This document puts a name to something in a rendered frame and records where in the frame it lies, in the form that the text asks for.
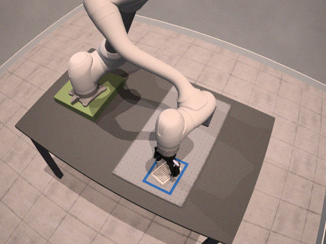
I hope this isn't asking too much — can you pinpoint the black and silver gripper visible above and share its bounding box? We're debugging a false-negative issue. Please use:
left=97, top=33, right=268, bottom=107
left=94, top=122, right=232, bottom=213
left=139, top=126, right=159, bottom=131
left=154, top=146, right=180, bottom=181

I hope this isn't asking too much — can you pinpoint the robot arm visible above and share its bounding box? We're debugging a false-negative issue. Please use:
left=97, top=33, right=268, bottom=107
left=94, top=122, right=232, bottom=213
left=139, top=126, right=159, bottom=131
left=68, top=0, right=216, bottom=157

